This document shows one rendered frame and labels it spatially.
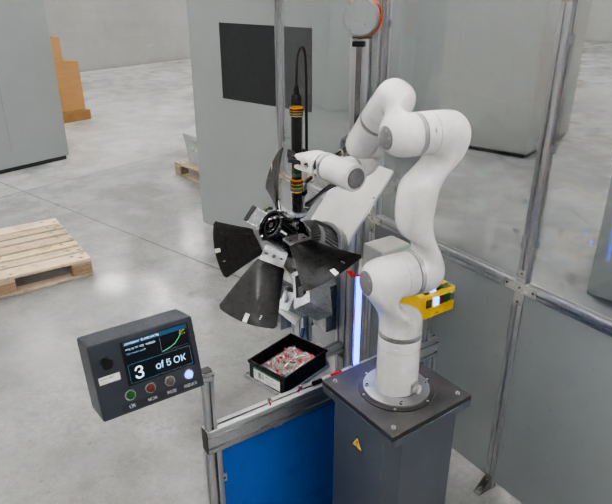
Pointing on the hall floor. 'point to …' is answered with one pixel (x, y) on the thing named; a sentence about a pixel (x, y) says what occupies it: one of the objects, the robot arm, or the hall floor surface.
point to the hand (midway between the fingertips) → (297, 153)
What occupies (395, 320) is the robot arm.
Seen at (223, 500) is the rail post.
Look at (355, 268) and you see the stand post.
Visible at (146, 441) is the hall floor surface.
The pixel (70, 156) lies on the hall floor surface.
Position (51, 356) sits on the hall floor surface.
